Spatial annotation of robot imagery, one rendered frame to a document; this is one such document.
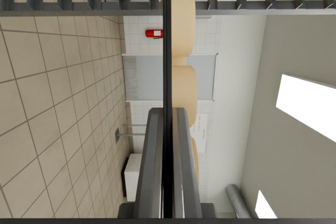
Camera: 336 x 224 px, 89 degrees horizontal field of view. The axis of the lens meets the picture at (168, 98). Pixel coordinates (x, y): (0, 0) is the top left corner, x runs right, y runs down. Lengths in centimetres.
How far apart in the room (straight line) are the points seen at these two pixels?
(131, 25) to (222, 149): 367
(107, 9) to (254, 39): 379
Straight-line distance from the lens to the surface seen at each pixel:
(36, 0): 73
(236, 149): 495
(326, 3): 77
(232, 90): 422
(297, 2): 71
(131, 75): 399
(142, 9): 60
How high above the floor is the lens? 100
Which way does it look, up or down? level
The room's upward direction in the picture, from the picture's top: 90 degrees clockwise
